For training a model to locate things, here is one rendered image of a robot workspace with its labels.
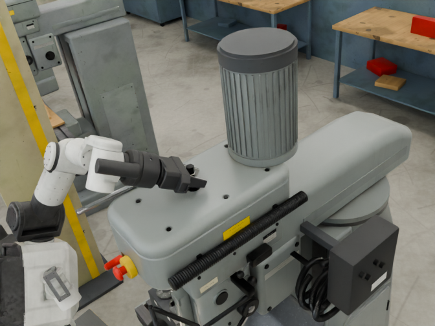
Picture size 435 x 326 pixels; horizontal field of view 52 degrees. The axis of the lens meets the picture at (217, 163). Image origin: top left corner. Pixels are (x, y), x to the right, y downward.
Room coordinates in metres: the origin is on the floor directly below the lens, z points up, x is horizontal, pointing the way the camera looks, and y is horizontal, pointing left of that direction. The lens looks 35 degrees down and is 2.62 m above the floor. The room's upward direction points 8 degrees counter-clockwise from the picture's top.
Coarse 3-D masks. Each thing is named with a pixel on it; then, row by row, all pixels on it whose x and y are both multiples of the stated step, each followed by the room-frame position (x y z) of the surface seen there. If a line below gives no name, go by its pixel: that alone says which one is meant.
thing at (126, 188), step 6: (126, 186) 0.96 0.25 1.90; (132, 186) 0.95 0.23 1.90; (114, 192) 0.94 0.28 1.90; (120, 192) 0.93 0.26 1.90; (102, 198) 0.92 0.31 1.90; (108, 198) 0.92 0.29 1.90; (90, 204) 0.90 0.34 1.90; (96, 204) 0.90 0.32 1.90; (78, 210) 0.88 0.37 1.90; (84, 210) 0.88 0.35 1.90
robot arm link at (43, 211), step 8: (32, 200) 1.08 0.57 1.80; (24, 208) 1.05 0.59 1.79; (32, 208) 1.06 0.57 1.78; (40, 208) 1.05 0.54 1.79; (48, 208) 1.05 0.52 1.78; (56, 208) 1.06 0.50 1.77; (32, 216) 1.05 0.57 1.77; (40, 216) 1.05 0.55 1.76; (48, 216) 1.05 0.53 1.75; (56, 216) 1.08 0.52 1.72; (24, 224) 1.02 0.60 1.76; (32, 224) 1.04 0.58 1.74; (40, 224) 1.05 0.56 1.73; (48, 224) 1.06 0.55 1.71; (56, 224) 1.08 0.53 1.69
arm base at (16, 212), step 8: (8, 208) 1.07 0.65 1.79; (16, 208) 1.05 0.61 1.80; (64, 208) 1.11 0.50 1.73; (8, 216) 1.06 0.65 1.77; (16, 216) 1.03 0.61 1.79; (24, 216) 1.03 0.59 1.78; (64, 216) 1.09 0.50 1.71; (8, 224) 1.05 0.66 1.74; (16, 224) 1.02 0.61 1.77; (16, 232) 1.01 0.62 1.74; (24, 232) 1.03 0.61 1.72; (32, 232) 1.04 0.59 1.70; (40, 232) 1.05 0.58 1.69; (48, 232) 1.06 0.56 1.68; (56, 232) 1.07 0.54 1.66; (24, 240) 1.02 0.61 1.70
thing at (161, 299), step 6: (150, 294) 1.22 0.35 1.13; (156, 294) 1.21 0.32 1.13; (162, 294) 1.20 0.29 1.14; (168, 294) 1.19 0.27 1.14; (156, 300) 1.18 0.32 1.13; (162, 300) 1.18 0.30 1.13; (168, 300) 1.17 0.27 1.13; (156, 306) 1.19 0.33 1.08; (162, 306) 1.15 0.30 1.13; (168, 306) 1.15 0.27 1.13; (174, 306) 1.13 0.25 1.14; (156, 312) 1.22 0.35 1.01; (174, 312) 1.10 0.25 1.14; (162, 318) 1.17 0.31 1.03; (168, 318) 1.11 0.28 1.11; (168, 324) 1.12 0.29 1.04; (174, 324) 1.07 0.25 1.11
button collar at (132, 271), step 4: (124, 256) 0.81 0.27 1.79; (120, 260) 0.80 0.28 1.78; (124, 260) 0.79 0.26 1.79; (128, 260) 0.79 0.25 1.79; (120, 264) 0.81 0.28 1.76; (124, 264) 0.78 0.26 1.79; (128, 264) 0.78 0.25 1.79; (132, 264) 0.78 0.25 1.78; (128, 268) 0.77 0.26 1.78; (132, 268) 0.78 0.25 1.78; (136, 268) 0.78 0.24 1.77; (128, 272) 0.78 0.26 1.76; (132, 272) 0.77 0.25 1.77; (136, 272) 0.78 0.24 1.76; (128, 276) 0.79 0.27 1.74; (132, 276) 0.77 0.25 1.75
